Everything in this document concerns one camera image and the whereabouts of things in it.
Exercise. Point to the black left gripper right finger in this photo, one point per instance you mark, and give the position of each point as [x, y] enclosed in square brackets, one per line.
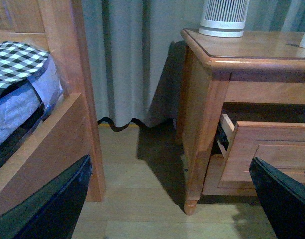
[282, 199]

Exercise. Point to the checkered cloth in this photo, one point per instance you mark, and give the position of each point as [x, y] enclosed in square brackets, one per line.
[18, 61]

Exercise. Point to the wooden nightstand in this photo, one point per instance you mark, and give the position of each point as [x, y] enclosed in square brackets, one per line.
[258, 77]

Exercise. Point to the grey mattress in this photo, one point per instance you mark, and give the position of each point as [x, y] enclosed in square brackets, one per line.
[42, 89]

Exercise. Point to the white ribbed air purifier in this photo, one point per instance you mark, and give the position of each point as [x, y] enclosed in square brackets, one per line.
[224, 18]

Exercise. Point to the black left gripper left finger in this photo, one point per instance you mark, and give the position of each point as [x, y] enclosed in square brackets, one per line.
[52, 211]

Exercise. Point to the grey pleated curtain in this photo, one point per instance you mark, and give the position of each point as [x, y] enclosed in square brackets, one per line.
[136, 57]

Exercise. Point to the wooden bed frame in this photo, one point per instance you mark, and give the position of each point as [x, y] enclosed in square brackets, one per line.
[71, 131]

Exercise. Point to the wooden drawer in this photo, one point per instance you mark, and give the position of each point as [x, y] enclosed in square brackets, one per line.
[214, 185]
[280, 144]

